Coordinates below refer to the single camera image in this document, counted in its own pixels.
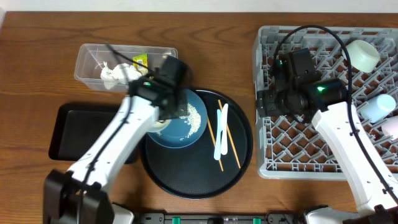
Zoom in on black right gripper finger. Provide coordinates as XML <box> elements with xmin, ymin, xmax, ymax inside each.
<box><xmin>257</xmin><ymin>105</ymin><xmax>274</xmax><ymax>118</ymax></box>
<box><xmin>256</xmin><ymin>90</ymin><xmax>274</xmax><ymax>105</ymax></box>

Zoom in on light blue small bowl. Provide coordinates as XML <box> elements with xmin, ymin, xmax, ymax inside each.
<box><xmin>149</xmin><ymin>119</ymin><xmax>171</xmax><ymax>133</ymax></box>

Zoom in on yellow snack wrapper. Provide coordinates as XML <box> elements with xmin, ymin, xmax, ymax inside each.
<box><xmin>132</xmin><ymin>54</ymin><xmax>149</xmax><ymax>75</ymax></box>

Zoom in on white napkin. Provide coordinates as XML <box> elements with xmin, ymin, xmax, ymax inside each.
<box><xmin>119</xmin><ymin>63</ymin><xmax>142</xmax><ymax>82</ymax></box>
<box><xmin>100</xmin><ymin>62</ymin><xmax>124</xmax><ymax>90</ymax></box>

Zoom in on teal green bowl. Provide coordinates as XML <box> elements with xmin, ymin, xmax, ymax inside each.
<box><xmin>346</xmin><ymin>40</ymin><xmax>381</xmax><ymax>73</ymax></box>

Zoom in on light blue cup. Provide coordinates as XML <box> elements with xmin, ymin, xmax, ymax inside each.
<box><xmin>359</xmin><ymin>94</ymin><xmax>396</xmax><ymax>123</ymax></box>

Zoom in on pink cup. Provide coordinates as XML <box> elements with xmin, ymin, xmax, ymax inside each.
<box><xmin>381</xmin><ymin>116</ymin><xmax>398</xmax><ymax>141</ymax></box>

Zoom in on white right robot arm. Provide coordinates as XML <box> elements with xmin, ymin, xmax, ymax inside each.
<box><xmin>256</xmin><ymin>78</ymin><xmax>397</xmax><ymax>223</ymax></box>

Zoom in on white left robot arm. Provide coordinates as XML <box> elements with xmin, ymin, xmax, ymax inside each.
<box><xmin>43</xmin><ymin>77</ymin><xmax>186</xmax><ymax>223</ymax></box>

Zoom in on grey dishwasher rack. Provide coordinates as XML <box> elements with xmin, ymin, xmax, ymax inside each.
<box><xmin>252</xmin><ymin>26</ymin><xmax>397</xmax><ymax>180</ymax></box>

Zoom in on clear plastic waste bin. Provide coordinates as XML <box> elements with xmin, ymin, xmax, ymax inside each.
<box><xmin>74</xmin><ymin>44</ymin><xmax>178</xmax><ymax>92</ymax></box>

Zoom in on dark blue plate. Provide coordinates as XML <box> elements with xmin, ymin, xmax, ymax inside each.
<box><xmin>148</xmin><ymin>90</ymin><xmax>208</xmax><ymax>148</ymax></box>

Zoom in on right wooden chopstick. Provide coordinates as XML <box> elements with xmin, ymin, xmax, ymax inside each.
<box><xmin>218</xmin><ymin>99</ymin><xmax>241</xmax><ymax>169</ymax></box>

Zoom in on round black serving tray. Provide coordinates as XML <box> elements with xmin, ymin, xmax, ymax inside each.
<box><xmin>141</xmin><ymin>90</ymin><xmax>253</xmax><ymax>199</ymax></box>

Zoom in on black rectangular tray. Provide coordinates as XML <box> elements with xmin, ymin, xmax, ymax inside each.
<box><xmin>49</xmin><ymin>103</ymin><xmax>139</xmax><ymax>165</ymax></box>

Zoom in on black rail with green clips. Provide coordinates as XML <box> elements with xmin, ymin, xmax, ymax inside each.
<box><xmin>133</xmin><ymin>212</ymin><xmax>305</xmax><ymax>224</ymax></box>

